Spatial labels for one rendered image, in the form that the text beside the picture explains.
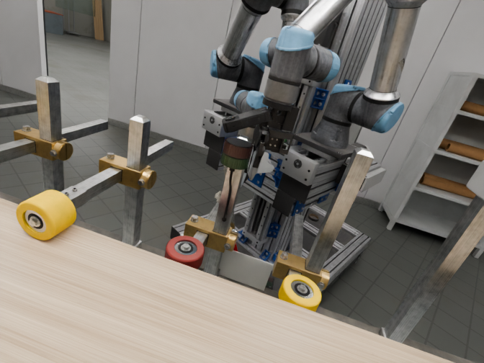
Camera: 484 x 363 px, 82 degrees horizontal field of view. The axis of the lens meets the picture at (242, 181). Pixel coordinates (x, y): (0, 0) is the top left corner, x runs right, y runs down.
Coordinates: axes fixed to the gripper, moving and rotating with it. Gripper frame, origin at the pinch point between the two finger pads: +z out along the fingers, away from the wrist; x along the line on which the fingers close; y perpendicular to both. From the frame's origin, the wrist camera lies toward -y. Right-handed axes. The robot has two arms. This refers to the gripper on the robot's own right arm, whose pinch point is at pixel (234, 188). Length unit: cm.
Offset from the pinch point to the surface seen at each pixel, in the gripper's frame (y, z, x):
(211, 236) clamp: -35.7, -3.2, -2.5
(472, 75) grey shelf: 183, -70, -138
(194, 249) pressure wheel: -47.6, -7.9, -2.0
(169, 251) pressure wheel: -51, -8, 2
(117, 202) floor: 77, 83, 99
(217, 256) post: -34.9, 2.8, -5.0
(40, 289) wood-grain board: -67, -7, 16
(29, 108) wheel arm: -14, -12, 73
